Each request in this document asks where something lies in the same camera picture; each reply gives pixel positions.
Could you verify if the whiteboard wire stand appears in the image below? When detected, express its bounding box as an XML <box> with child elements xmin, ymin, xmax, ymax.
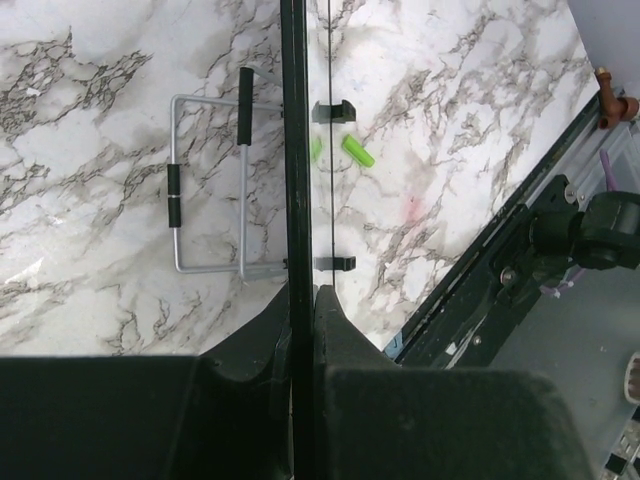
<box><xmin>166</xmin><ymin>65</ymin><xmax>287</xmax><ymax>282</ymax></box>

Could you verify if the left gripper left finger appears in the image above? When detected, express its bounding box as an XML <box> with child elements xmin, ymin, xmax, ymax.
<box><xmin>1</xmin><ymin>290</ymin><xmax>292</xmax><ymax>479</ymax></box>

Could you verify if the white whiteboard black frame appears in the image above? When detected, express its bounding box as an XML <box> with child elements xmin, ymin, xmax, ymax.
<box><xmin>280</xmin><ymin>1</ymin><xmax>340</xmax><ymax>479</ymax></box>

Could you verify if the black mounting rail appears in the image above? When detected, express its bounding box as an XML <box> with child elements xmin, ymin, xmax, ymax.
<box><xmin>394</xmin><ymin>174</ymin><xmax>581</xmax><ymax>371</ymax></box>

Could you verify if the green marker cap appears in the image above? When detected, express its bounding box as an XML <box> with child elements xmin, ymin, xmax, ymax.
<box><xmin>341</xmin><ymin>134</ymin><xmax>375</xmax><ymax>168</ymax></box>

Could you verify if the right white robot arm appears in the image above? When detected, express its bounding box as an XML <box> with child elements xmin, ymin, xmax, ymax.
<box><xmin>529</xmin><ymin>191</ymin><xmax>639</xmax><ymax>270</ymax></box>

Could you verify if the blue tape piece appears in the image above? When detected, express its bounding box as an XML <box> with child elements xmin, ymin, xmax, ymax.
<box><xmin>383</xmin><ymin>332</ymin><xmax>404</xmax><ymax>359</ymax></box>

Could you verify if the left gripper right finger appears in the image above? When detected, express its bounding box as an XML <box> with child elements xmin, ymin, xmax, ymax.
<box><xmin>314</xmin><ymin>285</ymin><xmax>594</xmax><ymax>479</ymax></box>

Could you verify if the aluminium frame rail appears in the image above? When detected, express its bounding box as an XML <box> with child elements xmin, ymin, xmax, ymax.
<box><xmin>384</xmin><ymin>87</ymin><xmax>640</xmax><ymax>361</ymax></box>

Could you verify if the red brown connector plug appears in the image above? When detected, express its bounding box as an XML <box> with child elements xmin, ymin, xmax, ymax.
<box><xmin>595</xmin><ymin>67</ymin><xmax>639</xmax><ymax>130</ymax></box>

